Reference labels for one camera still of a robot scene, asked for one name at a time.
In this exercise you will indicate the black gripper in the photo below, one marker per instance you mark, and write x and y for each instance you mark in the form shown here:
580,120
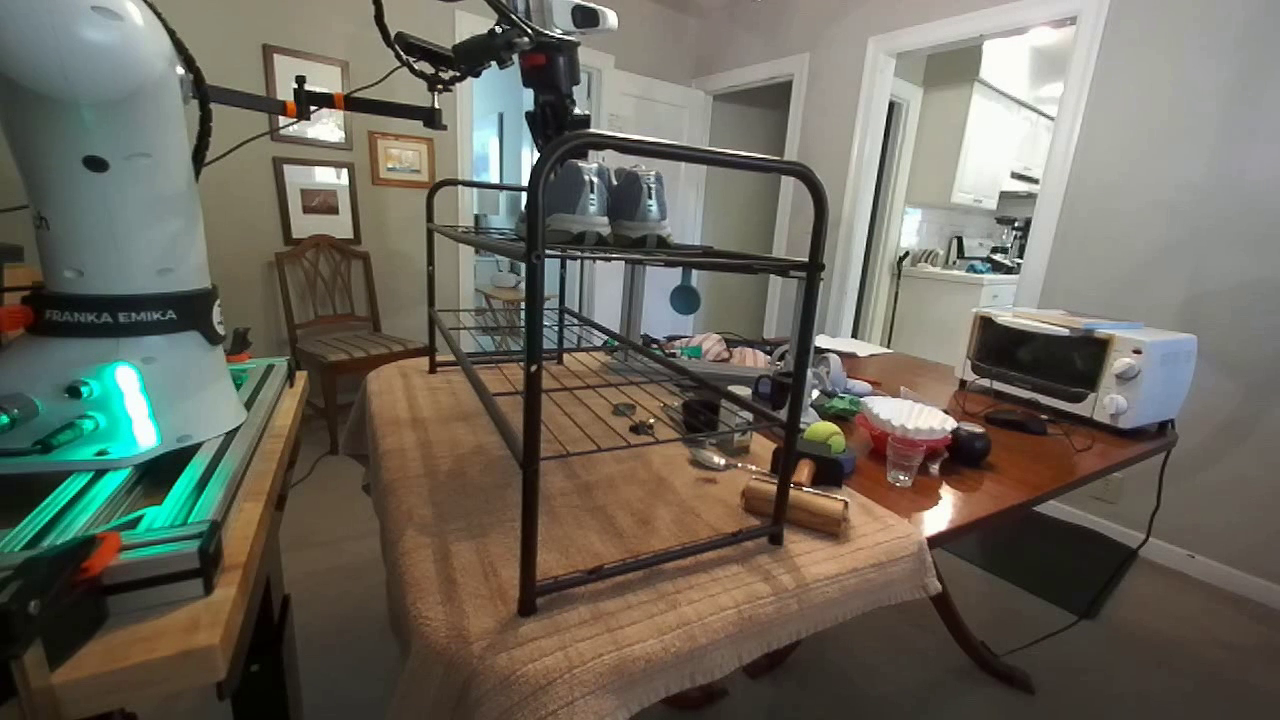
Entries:
553,83

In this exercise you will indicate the grey blue sneaker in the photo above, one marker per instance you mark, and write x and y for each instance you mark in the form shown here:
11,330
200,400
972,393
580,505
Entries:
578,200
643,200

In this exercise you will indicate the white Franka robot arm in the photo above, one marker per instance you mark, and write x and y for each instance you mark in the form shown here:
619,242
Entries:
105,200

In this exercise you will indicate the black metal shoe rack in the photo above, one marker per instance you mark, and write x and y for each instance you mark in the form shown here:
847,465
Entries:
535,400

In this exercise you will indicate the small wooden framed picture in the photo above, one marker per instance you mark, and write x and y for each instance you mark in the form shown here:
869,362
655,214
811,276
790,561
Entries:
403,156

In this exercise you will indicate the blue hanging ladle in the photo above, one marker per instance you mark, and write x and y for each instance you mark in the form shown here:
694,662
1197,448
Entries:
686,294

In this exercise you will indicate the colourful plush pile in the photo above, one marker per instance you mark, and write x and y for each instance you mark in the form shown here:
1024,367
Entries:
720,355

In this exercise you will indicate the wooden chair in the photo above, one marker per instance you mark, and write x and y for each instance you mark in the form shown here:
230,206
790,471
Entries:
332,343

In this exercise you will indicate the small black cup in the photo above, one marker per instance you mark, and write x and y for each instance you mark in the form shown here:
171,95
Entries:
700,414

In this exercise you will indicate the small metal spoon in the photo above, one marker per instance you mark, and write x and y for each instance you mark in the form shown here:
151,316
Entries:
709,460

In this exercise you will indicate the green black small toy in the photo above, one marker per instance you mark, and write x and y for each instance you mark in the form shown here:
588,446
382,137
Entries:
837,406

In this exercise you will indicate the green tennis ball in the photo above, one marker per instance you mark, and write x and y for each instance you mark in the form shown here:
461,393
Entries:
826,438

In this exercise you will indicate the beige woven tablecloth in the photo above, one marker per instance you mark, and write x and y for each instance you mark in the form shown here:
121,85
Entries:
452,533

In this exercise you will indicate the white kitchen counter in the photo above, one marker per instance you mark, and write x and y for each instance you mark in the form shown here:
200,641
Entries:
943,315

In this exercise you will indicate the white kitchen cabinets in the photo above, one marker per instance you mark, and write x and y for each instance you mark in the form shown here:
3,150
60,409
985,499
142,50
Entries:
994,144

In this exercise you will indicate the black ball holder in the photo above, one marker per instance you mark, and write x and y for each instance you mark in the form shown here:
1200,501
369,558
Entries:
834,471

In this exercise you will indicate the wooden rolling pin block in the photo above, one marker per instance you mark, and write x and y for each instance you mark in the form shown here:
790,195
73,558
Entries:
796,509

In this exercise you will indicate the white bowl red rim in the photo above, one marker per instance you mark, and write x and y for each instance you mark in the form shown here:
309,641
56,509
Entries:
907,418

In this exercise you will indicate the clear plastic cup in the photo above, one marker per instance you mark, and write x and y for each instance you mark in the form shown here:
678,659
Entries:
907,460

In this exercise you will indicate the black round object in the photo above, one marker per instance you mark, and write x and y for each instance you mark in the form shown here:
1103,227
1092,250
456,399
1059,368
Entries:
971,446

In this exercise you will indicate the black remote control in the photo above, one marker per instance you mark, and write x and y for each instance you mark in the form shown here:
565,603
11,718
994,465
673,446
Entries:
1017,423

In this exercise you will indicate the dark wooden dining table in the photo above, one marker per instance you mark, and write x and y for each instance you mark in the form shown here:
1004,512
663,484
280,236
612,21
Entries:
1024,465

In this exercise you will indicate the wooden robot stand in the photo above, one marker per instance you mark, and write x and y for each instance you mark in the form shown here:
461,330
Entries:
200,603

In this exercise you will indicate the white toaster oven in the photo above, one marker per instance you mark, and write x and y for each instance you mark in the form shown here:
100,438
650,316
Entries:
1144,374

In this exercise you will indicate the orange black clamp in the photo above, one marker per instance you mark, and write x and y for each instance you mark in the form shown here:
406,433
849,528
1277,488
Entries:
60,583

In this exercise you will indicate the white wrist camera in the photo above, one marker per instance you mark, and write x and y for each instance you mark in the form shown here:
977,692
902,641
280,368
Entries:
593,19

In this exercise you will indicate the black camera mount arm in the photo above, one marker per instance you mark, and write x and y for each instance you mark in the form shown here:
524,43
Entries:
375,105

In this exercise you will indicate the dark framed wall picture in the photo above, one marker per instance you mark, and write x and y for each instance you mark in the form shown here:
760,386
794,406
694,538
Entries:
317,200

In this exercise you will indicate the large framed wall picture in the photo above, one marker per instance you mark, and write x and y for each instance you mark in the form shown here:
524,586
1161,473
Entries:
305,83

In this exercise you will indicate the aluminium base frame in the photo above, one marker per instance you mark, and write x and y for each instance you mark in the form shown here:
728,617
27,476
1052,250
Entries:
160,501

